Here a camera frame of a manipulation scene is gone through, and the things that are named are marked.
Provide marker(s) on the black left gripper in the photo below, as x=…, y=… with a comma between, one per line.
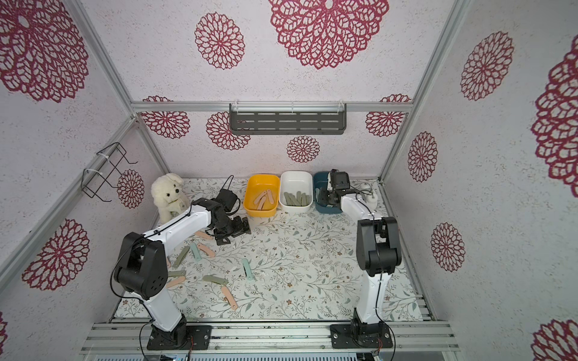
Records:
x=241, y=229

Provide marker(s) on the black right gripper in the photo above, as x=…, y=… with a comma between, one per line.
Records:
x=329, y=197

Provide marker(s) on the dark teal storage box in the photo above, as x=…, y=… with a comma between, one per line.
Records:
x=320, y=182

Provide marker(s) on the mint green fruit knife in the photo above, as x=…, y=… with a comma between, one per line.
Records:
x=248, y=271
x=196, y=252

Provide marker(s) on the white storage box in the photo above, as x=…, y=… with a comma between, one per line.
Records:
x=292, y=182

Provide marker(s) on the yellow storage box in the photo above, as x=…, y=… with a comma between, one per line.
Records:
x=257, y=184

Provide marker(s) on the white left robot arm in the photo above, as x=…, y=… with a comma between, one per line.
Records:
x=142, y=268

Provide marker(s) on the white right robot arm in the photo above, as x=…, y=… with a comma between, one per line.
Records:
x=377, y=246

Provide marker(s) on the white alarm clock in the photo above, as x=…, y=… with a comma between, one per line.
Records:
x=369, y=196

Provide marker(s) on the white plush dog toy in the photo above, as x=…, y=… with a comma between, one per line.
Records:
x=169, y=197

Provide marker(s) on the grey wall shelf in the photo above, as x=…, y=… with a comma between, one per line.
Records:
x=288, y=120

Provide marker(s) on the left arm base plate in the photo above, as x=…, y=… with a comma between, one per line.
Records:
x=182, y=338

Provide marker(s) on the black wire wall rack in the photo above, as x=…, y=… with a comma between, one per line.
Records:
x=93, y=179

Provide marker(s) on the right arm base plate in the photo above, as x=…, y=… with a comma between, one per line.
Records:
x=367, y=336

